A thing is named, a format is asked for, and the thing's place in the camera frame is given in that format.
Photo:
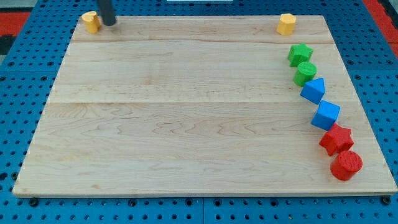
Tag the yellow heart block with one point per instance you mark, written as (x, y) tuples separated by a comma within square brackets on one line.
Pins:
[(91, 22)]

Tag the blue triangle block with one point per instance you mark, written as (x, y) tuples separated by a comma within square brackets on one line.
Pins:
[(314, 90)]

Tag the light wooden board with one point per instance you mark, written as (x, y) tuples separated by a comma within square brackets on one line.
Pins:
[(201, 106)]

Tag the yellow hexagon block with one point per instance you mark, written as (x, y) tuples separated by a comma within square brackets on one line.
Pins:
[(286, 24)]

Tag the green cylinder block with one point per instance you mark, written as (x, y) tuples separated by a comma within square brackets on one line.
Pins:
[(305, 72)]

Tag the green star block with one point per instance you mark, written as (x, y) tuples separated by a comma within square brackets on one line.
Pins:
[(299, 53)]

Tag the blue cube block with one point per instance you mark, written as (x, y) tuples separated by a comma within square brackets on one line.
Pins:
[(326, 115)]

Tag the red star block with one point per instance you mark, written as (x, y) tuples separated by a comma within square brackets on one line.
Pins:
[(337, 139)]

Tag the red cylinder block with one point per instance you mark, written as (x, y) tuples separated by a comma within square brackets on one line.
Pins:
[(346, 165)]

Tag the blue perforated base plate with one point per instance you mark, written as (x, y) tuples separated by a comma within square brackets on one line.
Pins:
[(30, 67)]

